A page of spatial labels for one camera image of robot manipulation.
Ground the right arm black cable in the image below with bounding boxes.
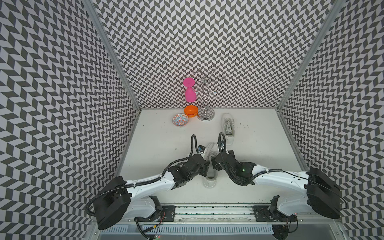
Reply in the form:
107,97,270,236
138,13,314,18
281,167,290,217
217,131,349,211

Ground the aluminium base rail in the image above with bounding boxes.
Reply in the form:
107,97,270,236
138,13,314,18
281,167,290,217
89,203,340,226

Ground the white sneaker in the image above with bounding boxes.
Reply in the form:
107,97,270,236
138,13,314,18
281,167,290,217
202,143,218,189
221,113,235,146

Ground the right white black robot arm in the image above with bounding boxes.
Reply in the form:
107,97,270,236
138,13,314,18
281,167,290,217
212,151,344,222

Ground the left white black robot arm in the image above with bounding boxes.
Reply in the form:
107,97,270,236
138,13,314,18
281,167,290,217
85,154,210,230

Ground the chrome glass holder stand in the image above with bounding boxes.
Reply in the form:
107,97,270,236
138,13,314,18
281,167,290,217
194,67,225,122

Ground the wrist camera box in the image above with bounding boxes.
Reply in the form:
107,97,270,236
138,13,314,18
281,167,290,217
219,141,227,153
198,145,206,154

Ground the patterned small bowl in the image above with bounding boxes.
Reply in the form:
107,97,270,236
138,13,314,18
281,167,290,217
172,114,189,127

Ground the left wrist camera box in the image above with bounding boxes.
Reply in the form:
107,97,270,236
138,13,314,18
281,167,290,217
198,145,206,154

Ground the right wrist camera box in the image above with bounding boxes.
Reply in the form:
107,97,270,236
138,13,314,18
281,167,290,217
219,141,227,153

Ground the orange plastic bowl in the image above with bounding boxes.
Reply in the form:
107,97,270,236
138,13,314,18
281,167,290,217
184,105,199,118

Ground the pink plastic wine glass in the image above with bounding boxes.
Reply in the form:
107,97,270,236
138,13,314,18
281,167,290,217
183,78,197,103

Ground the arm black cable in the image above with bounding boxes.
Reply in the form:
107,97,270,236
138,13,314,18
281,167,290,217
85,134,200,217
217,131,349,211

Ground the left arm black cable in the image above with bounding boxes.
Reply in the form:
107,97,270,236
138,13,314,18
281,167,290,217
85,134,200,217

